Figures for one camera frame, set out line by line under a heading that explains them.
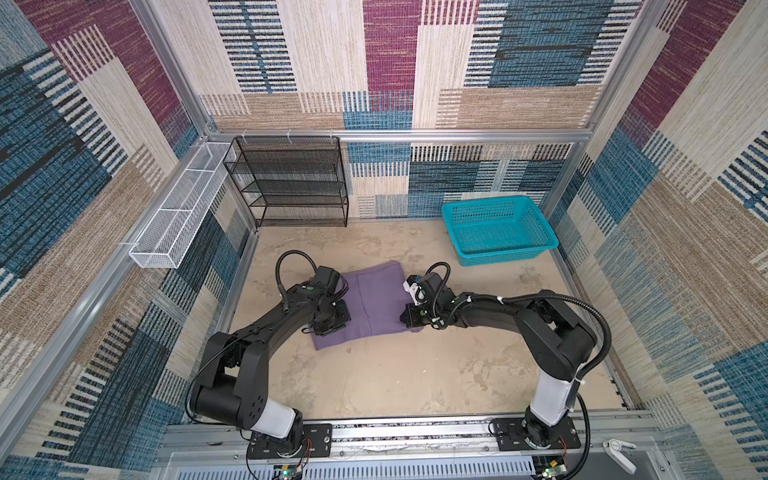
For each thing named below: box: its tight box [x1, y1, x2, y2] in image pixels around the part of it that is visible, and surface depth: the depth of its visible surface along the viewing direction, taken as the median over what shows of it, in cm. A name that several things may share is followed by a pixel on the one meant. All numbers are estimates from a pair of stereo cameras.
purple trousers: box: [312, 261, 423, 351], surface depth 91 cm
